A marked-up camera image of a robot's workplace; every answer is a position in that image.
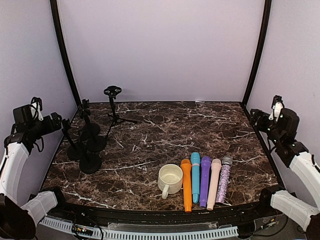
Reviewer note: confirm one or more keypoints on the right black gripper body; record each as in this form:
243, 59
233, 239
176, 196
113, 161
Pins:
261, 126

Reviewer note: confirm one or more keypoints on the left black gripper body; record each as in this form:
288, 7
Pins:
49, 128

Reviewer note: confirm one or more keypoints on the black stand of orange microphone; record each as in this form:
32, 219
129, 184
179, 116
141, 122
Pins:
76, 150

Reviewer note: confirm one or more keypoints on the black stand of blue microphone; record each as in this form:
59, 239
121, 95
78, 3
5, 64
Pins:
90, 129

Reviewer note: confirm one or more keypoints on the black stand of purple microphone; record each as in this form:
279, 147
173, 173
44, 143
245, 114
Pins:
94, 142

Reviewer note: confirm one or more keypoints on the black stand of pink microphone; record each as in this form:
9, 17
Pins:
89, 163

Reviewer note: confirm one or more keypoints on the purple toy microphone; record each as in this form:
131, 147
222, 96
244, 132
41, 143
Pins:
205, 165

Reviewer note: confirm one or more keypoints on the black tripod microphone stand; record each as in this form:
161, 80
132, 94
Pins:
112, 92

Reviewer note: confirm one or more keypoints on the blue toy microphone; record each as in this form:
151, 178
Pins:
195, 176

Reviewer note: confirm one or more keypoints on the pink toy microphone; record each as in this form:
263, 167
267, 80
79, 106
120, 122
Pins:
216, 166

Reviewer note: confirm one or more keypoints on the silver glitter microphone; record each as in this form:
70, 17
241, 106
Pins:
224, 179

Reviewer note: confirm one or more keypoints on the orange toy microphone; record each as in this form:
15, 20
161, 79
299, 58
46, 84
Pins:
186, 167

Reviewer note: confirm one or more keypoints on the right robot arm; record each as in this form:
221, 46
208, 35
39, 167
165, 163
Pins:
281, 128

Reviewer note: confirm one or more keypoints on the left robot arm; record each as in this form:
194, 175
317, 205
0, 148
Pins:
19, 222

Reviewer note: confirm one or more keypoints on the white ceramic mug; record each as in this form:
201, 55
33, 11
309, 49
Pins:
170, 180

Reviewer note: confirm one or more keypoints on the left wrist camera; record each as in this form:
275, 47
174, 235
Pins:
36, 107

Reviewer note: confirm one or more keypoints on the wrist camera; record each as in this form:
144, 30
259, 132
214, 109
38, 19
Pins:
277, 106
36, 107

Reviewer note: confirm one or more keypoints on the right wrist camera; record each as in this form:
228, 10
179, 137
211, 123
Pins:
277, 106

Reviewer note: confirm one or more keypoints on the black front rail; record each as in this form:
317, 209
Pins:
236, 214

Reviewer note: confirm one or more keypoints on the white cable duct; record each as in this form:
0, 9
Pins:
119, 231

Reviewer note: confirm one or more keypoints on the right black frame post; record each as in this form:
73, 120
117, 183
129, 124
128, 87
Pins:
258, 52

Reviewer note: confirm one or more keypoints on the black frame post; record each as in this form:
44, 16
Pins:
258, 52
63, 51

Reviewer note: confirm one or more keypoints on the left black frame post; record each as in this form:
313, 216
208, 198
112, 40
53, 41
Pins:
63, 51

